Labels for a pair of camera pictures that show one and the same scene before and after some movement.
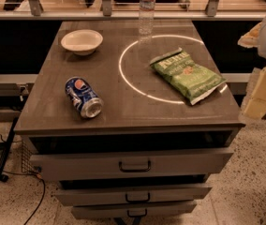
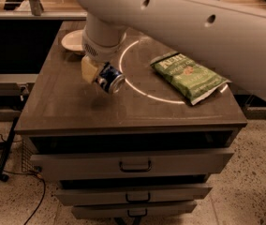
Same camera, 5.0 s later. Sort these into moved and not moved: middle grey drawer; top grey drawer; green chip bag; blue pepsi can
Moved: blue pepsi can
Not moved: top grey drawer; middle grey drawer; green chip bag
